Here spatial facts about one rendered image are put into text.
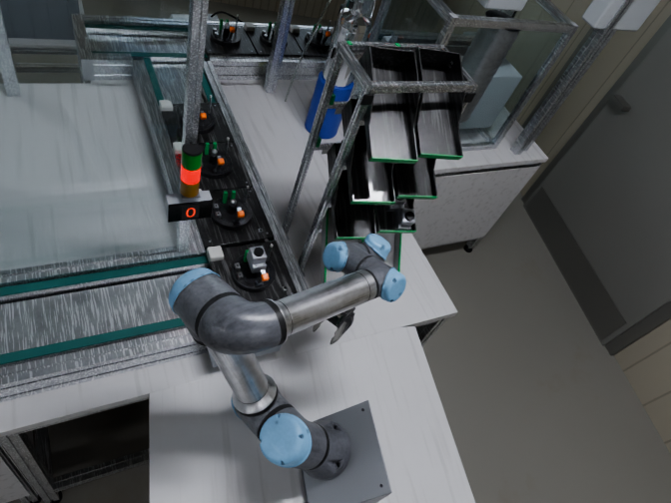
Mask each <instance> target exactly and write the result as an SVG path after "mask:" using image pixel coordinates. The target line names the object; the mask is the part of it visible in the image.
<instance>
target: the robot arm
mask: <svg viewBox="0 0 671 503"><path fill-rule="evenodd" d="M389 252H390V244H389V242H388V241H387V240H385V239H384V238H383V237H381V236H379V235H376V234H369V235H367V236H366V238H365V239H364V240H363V243H346V242H333V243H330V244H328V245H327V246H326V247H325V250H324V253H323V262H324V265H325V267H326V268H327V269H328V270H330V271H335V272H340V271H341V272H343V273H344V275H343V276H342V277H339V278H336V279H333V280H331V281H328V282H325V283H322V284H320V285H317V286H314V287H312V288H309V289H306V290H303V291H301V292H298V293H295V294H292V295H290V296H287V297H284V298H281V299H279V300H276V301H273V300H272V299H269V298H267V299H264V300H261V301H257V302H254V301H248V300H246V299H244V298H243V297H242V296H241V295H240V294H239V293H237V292H236V291H235V290H234V289H233V288H232V287H231V286H229V285H228V284H227V283H226V282H225V281H224V280H223V279H221V277H220V276H219V275H218V274H217V273H216V272H213V271H212V270H210V269H208V268H202V267H199V268H194V269H191V270H189V271H187V272H185V273H184V274H183V275H181V276H180V277H179V278H178V279H177V280H176V281H175V283H174V284H173V286H172V289H171V290H170V293H169V305H170V307H171V308H172V311H173V313H174V314H177V315H178V317H179V318H180V319H181V320H182V322H183V323H184V325H185V326H186V328H187V329H188V331H189V333H190V334H191V336H192V337H193V339H194V341H195V342H196V343H197V344H199V345H201V346H204V347H207V348H208V350H209V352H210V353H211V355H212V357H213V359H214V360H215V362H216V364H217V365H218V367H219V369H220V371H221V372H222V374H223V376H224V377H225V379H226V380H227V381H228V383H229V385H230V387H231V388H232V390H233V395H232V399H231V402H232V407H233V409H234V411H235V413H236V414H237V416H238V417H239V418H240V419H241V420H243V421H244V423H245V424H246V425H247V426H248V427H249V428H250V429H251V431H252V432H253V433H254V434H255V435H256V436H257V438H258V439H259V440H260V441H261V443H260V447H261V450H262V452H263V454H264V456H265V457H266V458H267V459H268V460H269V461H270V462H272V463H274V464H276V465H278V466H281V467H285V468H297V469H303V470H304V471H305V472H306V473H307V474H308V475H309V476H311V477H313V478H315V479H319V480H331V479H334V478H336V477H337V476H339V475H340V474H341V473H342V472H343V471H344V469H345V467H346V466H347V463H348V461H349V457H350V441H349V437H348V435H347V433H346V431H345V430H344V428H343V427H342V426H341V425H339V424H338V423H336V422H333V421H330V420H319V421H316V422H311V421H308V420H306V419H305V418H304V417H303V416H302V415H301V414H300V413H299V412H298V411H297V410H296V409H295V408H294V407H293V406H292V405H291V404H290V403H289V402H288V401H287V400H286V399H285V398H284V397H283V396H282V395H281V393H280V392H279V390H278V387H277V385H276V383H275V381H274V380H273V379H272V378H271V377H270V376H269V375H267V374H264V373H263V370H262V368H261V366H260V364H259V362H258V360H257V358H256V356H255V353H257V352H261V351H266V350H269V349H271V348H274V347H276V346H279V345H281V344H283V343H285V342H286V340H287V338H288V336H289V335H291V334H294V333H296V332H298V331H300V330H303V329H305V328H307V327H310V326H312V325H313V332H315V331H316V330H317V329H318V328H319V327H320V325H321V323H323V322H324V321H325V320H328V321H329V322H330V323H332V324H333V325H335V326H336V332H335V336H334V337H333V338H332V340H331V343H330V344H334V343H335V342H337V341H338V340H339V339H340V338H341V337H342V335H343V334H344V333H345V332H346V331H347V330H348V329H349V328H350V327H351V325H352V323H353V318H354V315H355V313H354V311H355V307H356V306H359V305H361V304H363V303H365V302H368V301H370V300H373V299H375V298H377V297H381V299H383V300H386V301H388V302H394V301H396V300H397V299H399V298H400V297H401V295H402V294H403V292H404V290H405V286H406V279H405V276H404V275H403V274H402V273H400V272H399V271H397V270H396V269H395V268H394V267H391V266H389V265H387V264H386V263H384V261H385V260H386V257H387V255H388V254H389Z"/></svg>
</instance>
